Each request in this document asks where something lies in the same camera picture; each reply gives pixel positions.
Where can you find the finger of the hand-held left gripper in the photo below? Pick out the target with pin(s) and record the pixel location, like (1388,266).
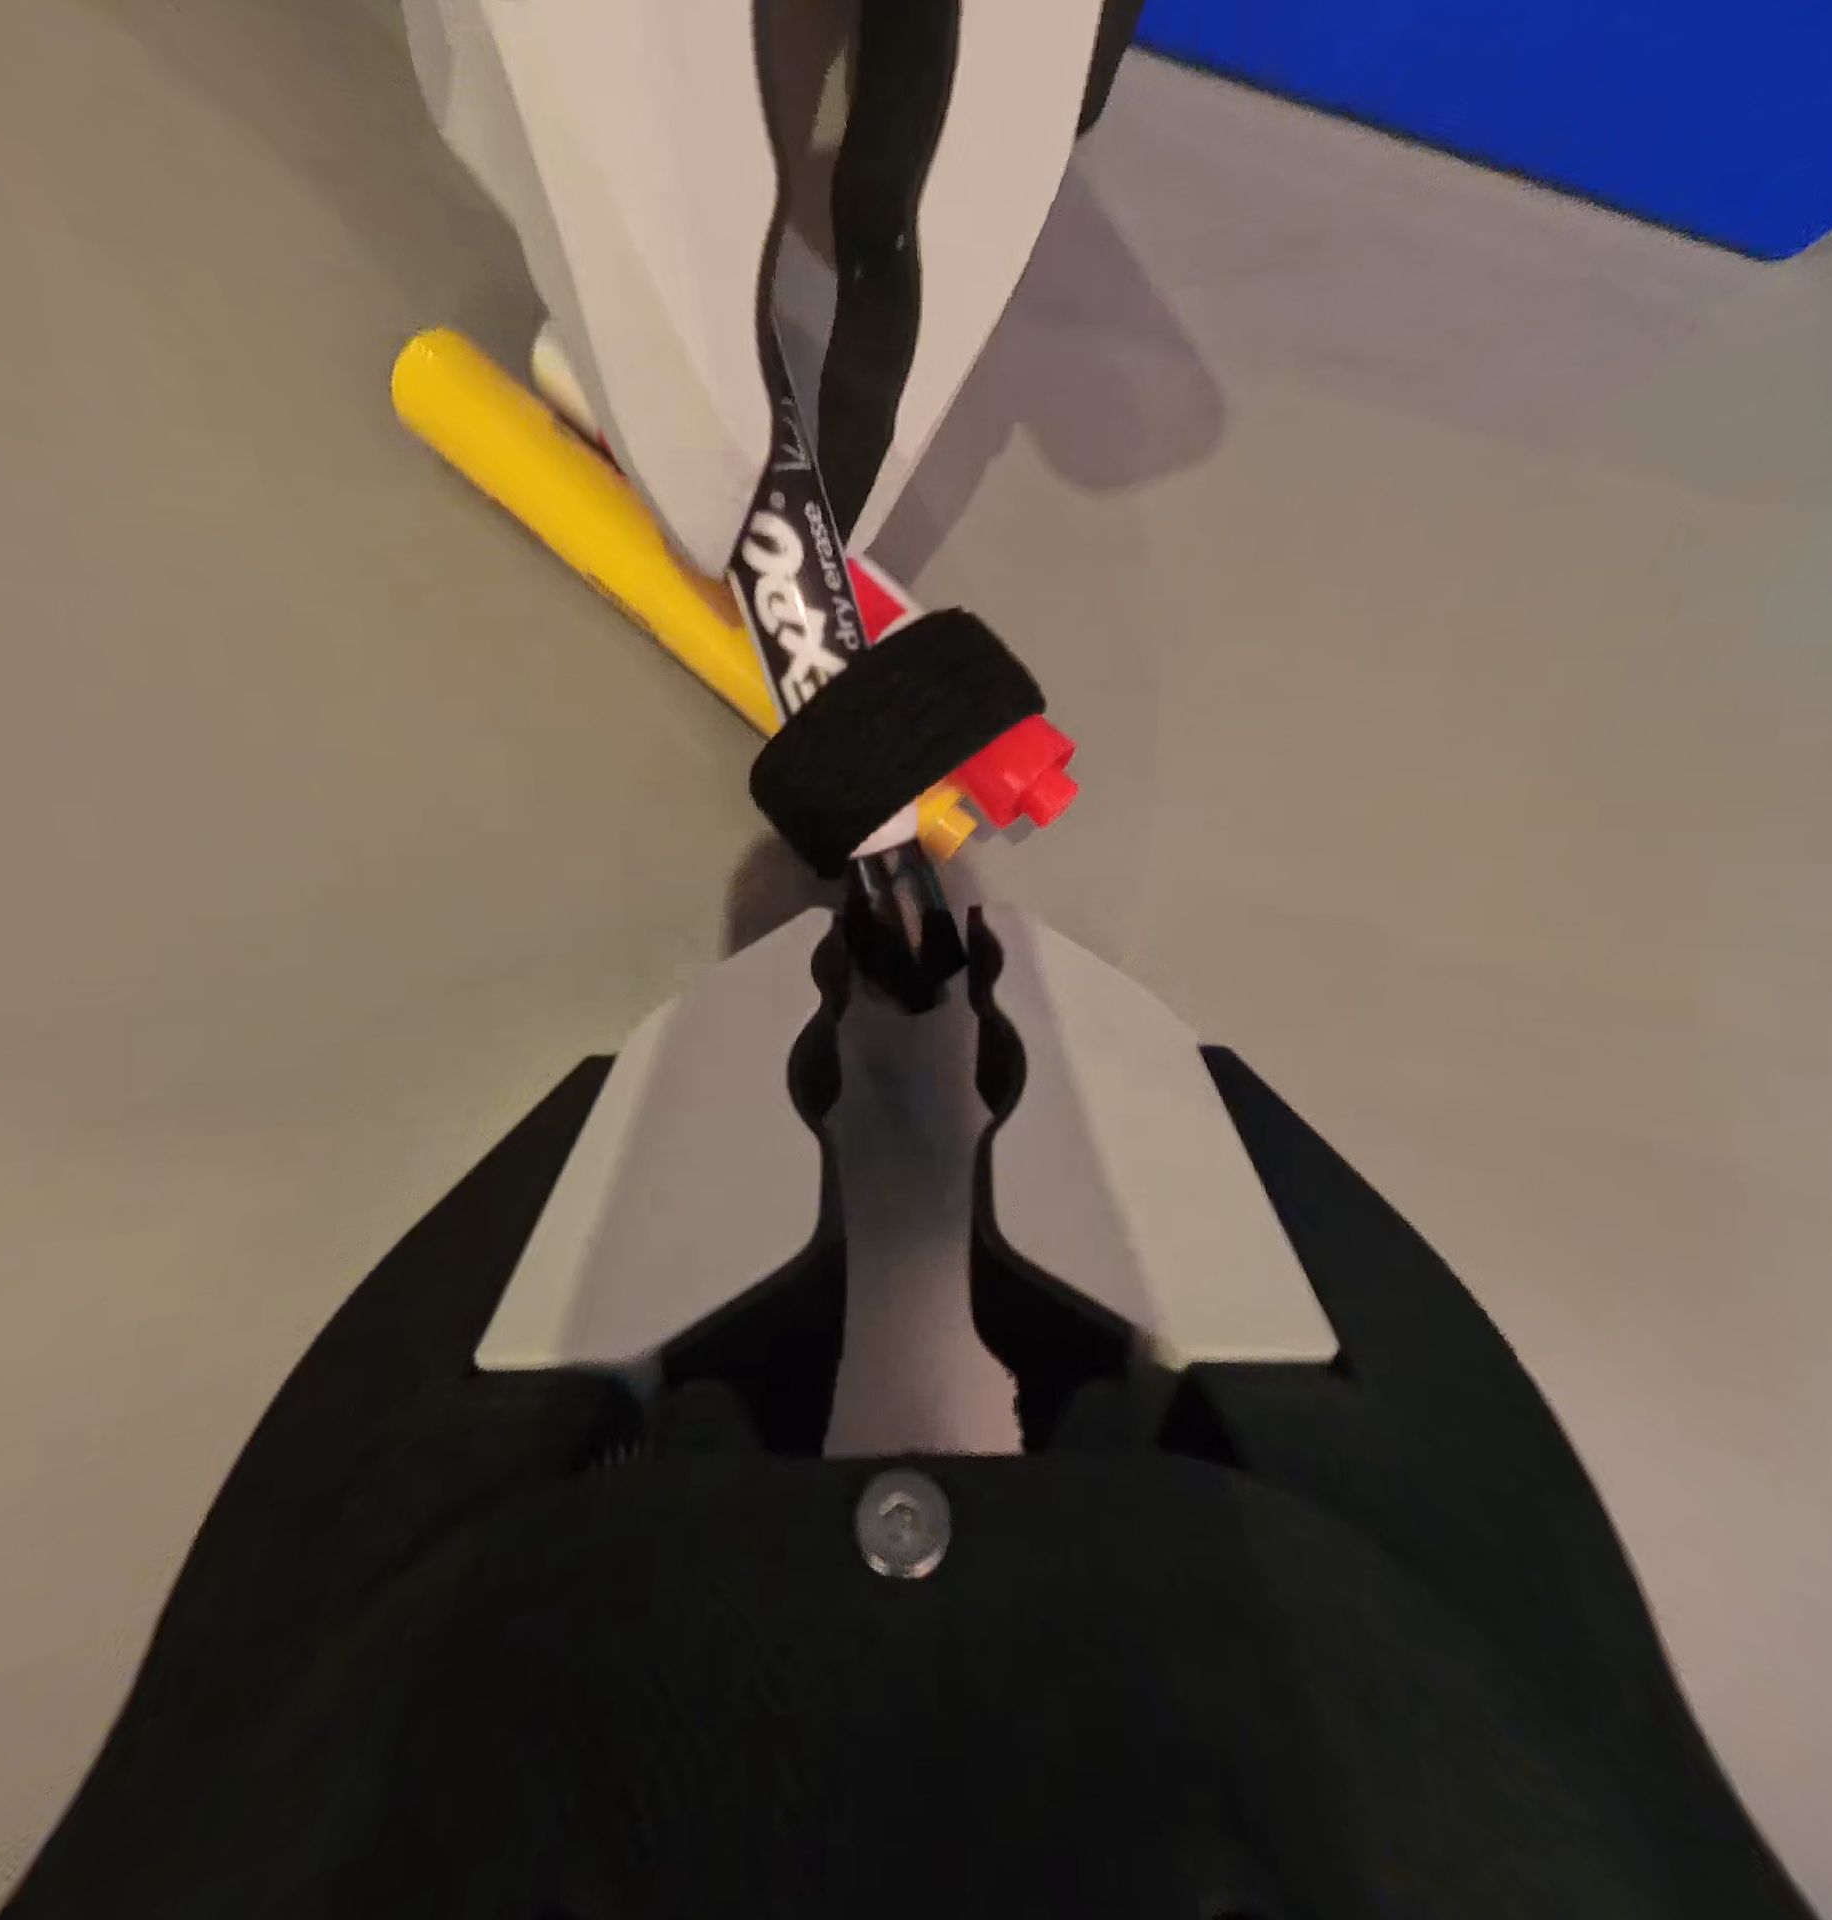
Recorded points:
(646,225)
(990,195)

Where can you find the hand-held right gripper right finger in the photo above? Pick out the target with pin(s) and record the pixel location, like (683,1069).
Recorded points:
(1141,1200)

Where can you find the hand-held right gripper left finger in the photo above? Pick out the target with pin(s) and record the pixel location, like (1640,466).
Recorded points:
(675,1200)

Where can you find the yellow marker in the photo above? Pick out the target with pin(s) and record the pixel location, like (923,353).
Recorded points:
(555,466)

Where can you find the black dry-erase marker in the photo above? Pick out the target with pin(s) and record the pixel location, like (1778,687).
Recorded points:
(795,600)

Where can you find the black hook-and-loop tie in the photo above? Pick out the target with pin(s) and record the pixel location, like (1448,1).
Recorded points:
(886,720)

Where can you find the blue plastic bin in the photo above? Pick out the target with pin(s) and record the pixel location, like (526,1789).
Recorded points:
(1530,105)

